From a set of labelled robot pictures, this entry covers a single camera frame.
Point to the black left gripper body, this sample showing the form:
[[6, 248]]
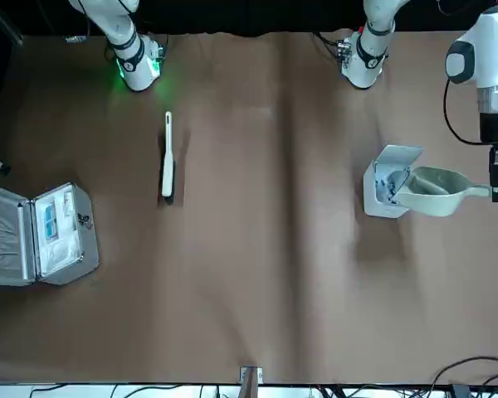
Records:
[[496, 128]]

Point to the pale grey plastic dustpan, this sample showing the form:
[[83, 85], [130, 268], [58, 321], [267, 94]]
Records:
[[431, 203]]

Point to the white hand brush black bristles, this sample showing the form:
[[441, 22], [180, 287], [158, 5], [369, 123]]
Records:
[[167, 178]]

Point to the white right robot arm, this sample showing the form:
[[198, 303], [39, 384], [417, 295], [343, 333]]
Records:
[[133, 62]]

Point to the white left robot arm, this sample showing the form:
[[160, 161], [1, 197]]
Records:
[[494, 49]]

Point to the blue white capsule shells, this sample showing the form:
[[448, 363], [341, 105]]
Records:
[[384, 186]]

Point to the white trash can flip lid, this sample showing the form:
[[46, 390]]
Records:
[[377, 207]]

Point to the open aluminium case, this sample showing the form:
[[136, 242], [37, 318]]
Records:
[[8, 232]]

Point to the blue white medicine box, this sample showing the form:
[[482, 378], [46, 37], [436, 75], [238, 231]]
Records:
[[50, 221]]

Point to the white side desk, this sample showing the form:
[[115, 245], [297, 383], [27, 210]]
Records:
[[87, 391]]

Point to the black frame profile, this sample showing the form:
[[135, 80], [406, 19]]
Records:
[[12, 35]]

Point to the aluminium camera post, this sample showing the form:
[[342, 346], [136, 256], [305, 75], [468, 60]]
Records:
[[251, 375]]

